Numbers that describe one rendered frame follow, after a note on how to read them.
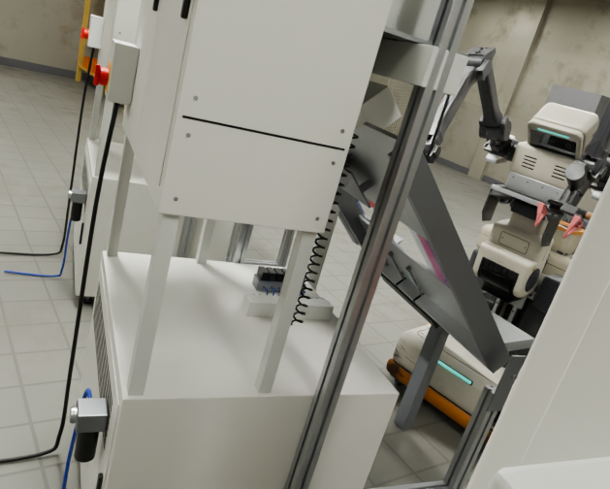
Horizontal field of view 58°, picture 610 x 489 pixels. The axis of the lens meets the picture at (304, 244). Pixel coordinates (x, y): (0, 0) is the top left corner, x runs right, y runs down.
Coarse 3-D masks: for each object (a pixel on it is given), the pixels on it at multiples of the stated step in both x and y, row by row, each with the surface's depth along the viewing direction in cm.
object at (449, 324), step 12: (384, 264) 194; (396, 276) 186; (408, 288) 179; (420, 300) 172; (432, 300) 170; (432, 312) 166; (444, 312) 164; (444, 324) 161; (456, 324) 159; (456, 336) 156; (468, 336) 153; (468, 348) 150; (480, 360) 146
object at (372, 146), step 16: (368, 128) 120; (352, 144) 138; (368, 144) 127; (384, 144) 116; (352, 160) 148; (368, 160) 135; (384, 160) 124; (352, 176) 142; (368, 176) 144; (384, 176) 131; (352, 192) 154; (368, 192) 155; (416, 224) 133
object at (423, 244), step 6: (408, 228) 146; (414, 234) 144; (414, 240) 148; (420, 240) 143; (426, 240) 138; (420, 246) 147; (426, 246) 142; (426, 252) 146; (432, 252) 141; (426, 258) 149; (432, 258) 144; (426, 264) 153; (432, 264) 148; (438, 264) 142; (432, 270) 152; (438, 270) 145
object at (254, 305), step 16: (400, 0) 103; (416, 0) 105; (432, 0) 106; (400, 16) 105; (416, 16) 106; (432, 16) 107; (384, 32) 96; (400, 32) 96; (416, 32) 107; (272, 272) 165; (256, 288) 165; (272, 288) 164; (256, 304) 147; (272, 304) 149; (320, 304) 157; (512, 368) 137; (512, 384) 140; (496, 400) 140
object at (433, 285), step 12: (360, 216) 188; (396, 252) 172; (408, 252) 162; (408, 264) 167; (420, 264) 156; (408, 276) 177; (420, 276) 163; (432, 276) 151; (432, 288) 161; (444, 288) 148; (444, 300) 156; (456, 312) 154
